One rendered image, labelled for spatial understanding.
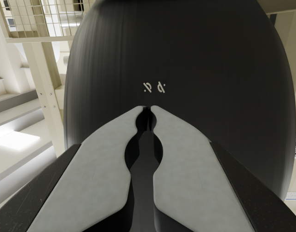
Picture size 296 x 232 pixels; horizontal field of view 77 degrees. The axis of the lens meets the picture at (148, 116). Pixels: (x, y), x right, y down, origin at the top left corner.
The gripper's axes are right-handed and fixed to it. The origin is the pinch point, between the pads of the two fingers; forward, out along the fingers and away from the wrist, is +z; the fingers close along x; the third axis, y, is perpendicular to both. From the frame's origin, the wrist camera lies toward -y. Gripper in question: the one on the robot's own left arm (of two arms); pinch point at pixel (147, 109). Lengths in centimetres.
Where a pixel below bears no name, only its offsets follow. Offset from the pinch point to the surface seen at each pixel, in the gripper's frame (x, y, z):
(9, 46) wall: -652, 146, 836
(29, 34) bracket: -54, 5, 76
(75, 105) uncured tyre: -9.3, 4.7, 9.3
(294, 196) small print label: 36, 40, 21
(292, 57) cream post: 28.0, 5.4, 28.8
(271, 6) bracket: 25.6, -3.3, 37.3
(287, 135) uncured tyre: 15.2, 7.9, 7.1
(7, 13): -144, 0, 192
